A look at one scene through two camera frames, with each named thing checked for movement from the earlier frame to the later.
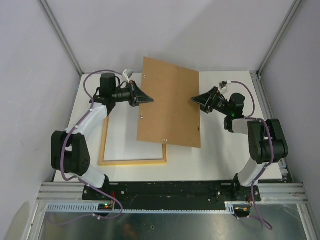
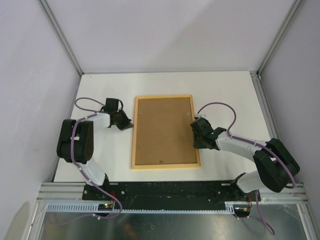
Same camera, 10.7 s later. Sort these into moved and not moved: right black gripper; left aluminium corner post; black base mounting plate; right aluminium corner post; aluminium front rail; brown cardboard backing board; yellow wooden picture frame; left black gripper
Moved: brown cardboard backing board; yellow wooden picture frame; right black gripper; left black gripper
Not moved: black base mounting plate; right aluminium corner post; left aluminium corner post; aluminium front rail
